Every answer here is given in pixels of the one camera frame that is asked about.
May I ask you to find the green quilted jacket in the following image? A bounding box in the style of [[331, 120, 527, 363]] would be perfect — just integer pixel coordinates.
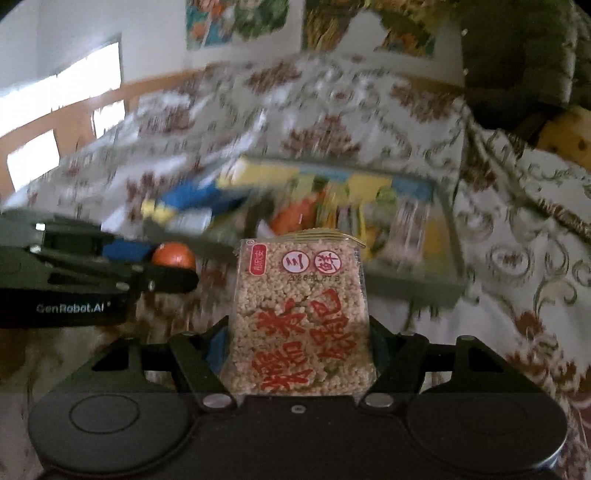
[[450, 0, 591, 127]]

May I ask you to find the cartoon character wall poster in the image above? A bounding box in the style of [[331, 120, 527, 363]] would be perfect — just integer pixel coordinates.
[[185, 0, 291, 49]]

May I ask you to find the grey tray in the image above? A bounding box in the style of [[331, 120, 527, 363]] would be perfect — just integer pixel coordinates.
[[141, 154, 469, 308]]

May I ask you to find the cartoon printed foil sheet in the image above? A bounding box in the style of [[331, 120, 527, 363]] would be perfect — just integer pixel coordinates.
[[217, 159, 435, 259]]

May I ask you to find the wooden bed frame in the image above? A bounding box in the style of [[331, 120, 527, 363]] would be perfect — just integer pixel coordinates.
[[0, 69, 591, 204]]

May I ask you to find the puffed rice cracker packet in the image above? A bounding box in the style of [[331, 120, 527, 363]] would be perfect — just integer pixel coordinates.
[[222, 228, 377, 398]]

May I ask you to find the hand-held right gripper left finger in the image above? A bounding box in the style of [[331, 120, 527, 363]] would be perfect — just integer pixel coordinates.
[[90, 315, 238, 412]]

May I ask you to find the orange fruit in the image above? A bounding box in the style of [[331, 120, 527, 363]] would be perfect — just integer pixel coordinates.
[[151, 241, 197, 269]]

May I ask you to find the yellow brown wall poster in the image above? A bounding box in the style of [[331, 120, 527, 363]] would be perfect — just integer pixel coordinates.
[[302, 0, 437, 58]]

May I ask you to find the blue long snack packet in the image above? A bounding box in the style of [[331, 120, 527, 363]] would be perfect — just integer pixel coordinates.
[[157, 178, 250, 217]]

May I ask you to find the orange snack packet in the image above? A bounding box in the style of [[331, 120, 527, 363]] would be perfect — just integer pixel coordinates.
[[270, 198, 324, 234]]

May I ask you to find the window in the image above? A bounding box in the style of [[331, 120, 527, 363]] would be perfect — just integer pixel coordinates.
[[0, 41, 123, 195]]

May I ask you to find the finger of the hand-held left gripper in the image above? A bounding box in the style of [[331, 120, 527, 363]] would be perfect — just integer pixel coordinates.
[[0, 251, 200, 295], [0, 209, 155, 265]]

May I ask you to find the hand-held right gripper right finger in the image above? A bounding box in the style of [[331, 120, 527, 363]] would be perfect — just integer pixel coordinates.
[[360, 318, 546, 411]]

